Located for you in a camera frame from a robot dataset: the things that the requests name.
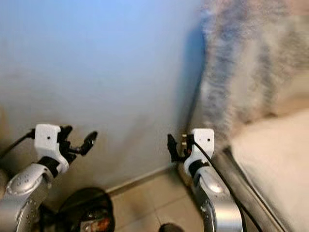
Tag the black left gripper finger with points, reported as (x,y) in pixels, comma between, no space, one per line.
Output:
(66,134)
(91,142)

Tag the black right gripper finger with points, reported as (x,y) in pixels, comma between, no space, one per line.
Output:
(173,146)

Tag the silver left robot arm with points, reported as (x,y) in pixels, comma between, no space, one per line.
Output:
(24,193)

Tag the black robot foot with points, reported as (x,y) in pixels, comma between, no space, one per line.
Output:
(171,227)

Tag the red and white wrapper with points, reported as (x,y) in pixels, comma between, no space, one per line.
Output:
(96,225)

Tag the white mattress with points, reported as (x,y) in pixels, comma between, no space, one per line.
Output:
(280,164)

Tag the white grey ornament print duvet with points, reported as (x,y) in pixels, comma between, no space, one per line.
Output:
(236,63)

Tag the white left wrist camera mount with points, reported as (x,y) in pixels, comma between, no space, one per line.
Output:
(48,137)

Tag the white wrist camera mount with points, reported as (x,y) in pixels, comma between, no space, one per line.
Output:
(203,142)
(48,137)

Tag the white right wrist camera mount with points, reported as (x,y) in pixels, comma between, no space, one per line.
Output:
(203,142)

